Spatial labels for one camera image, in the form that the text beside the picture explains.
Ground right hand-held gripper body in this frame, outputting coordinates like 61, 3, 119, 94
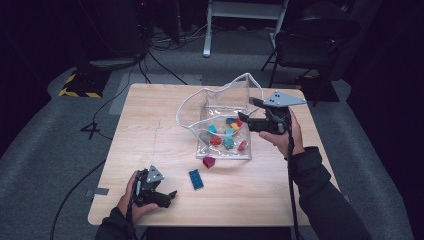
248, 90, 308, 136

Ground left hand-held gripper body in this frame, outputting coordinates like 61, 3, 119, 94
132, 164, 172, 210

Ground clear plastic bag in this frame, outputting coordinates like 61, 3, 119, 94
175, 72, 265, 161

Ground magenta toy block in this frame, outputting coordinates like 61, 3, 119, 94
202, 156, 217, 170

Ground person's left hand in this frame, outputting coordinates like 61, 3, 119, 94
116, 170, 161, 225

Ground person's right hand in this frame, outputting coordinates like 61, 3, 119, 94
258, 109, 305, 160

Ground dark blue flat toy block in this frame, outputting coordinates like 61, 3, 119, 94
188, 168, 205, 191

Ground black chair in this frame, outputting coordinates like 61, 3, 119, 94
260, 2, 362, 88

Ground black tape cross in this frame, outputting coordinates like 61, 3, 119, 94
80, 122, 102, 140

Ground black yellow striped stand base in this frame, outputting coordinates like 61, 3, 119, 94
58, 67, 112, 99

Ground dark equipment stand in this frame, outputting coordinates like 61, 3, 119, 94
75, 0, 152, 69

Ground left hand-held gripper cable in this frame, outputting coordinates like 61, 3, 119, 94
125, 176, 143, 240

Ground hand-held gripper cable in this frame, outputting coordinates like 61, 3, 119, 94
285, 114, 303, 240
125, 176, 143, 240

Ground right hand-held gripper cable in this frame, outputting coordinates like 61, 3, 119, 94
285, 114, 303, 240

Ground white desk frame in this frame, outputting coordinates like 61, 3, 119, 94
202, 0, 290, 58

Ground thin black floor cable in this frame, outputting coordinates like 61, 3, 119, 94
92, 63, 138, 141

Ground bundle of cables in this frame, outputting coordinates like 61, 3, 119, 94
148, 19, 209, 52

